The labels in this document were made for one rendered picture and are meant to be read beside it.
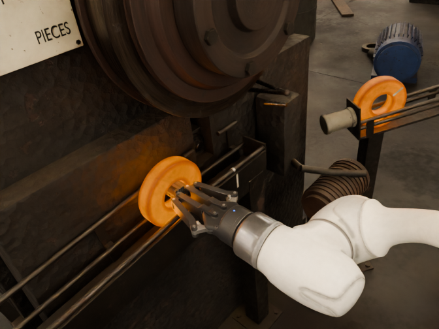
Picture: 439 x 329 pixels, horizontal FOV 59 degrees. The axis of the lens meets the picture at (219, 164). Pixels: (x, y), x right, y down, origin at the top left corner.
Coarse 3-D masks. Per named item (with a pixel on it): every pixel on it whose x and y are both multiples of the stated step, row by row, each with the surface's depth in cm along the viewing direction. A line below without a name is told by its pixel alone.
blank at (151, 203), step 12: (156, 168) 77; (168, 168) 76; (180, 168) 79; (192, 168) 82; (144, 180) 77; (156, 180) 75; (168, 180) 78; (180, 180) 83; (192, 180) 84; (144, 192) 76; (156, 192) 76; (144, 204) 77; (156, 204) 78; (168, 204) 83; (144, 216) 79; (156, 216) 79; (168, 216) 82
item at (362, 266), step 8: (376, 136) 117; (360, 144) 122; (368, 144) 118; (376, 144) 118; (360, 152) 123; (368, 152) 119; (376, 152) 120; (360, 160) 124; (368, 160) 121; (376, 160) 122; (368, 168) 123; (376, 168) 124; (368, 192) 130; (360, 264) 151; (368, 264) 150
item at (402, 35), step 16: (384, 32) 276; (400, 32) 261; (416, 32) 263; (384, 48) 253; (400, 48) 247; (416, 48) 245; (384, 64) 256; (400, 64) 253; (416, 64) 249; (400, 80) 260; (416, 80) 268
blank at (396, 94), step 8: (376, 80) 108; (384, 80) 107; (392, 80) 107; (360, 88) 110; (368, 88) 108; (376, 88) 108; (384, 88) 108; (392, 88) 109; (400, 88) 109; (360, 96) 109; (368, 96) 109; (376, 96) 109; (392, 96) 110; (400, 96) 111; (360, 104) 110; (368, 104) 110; (384, 104) 115; (392, 104) 112; (400, 104) 113; (368, 112) 112; (376, 112) 114; (384, 112) 113; (376, 120) 114
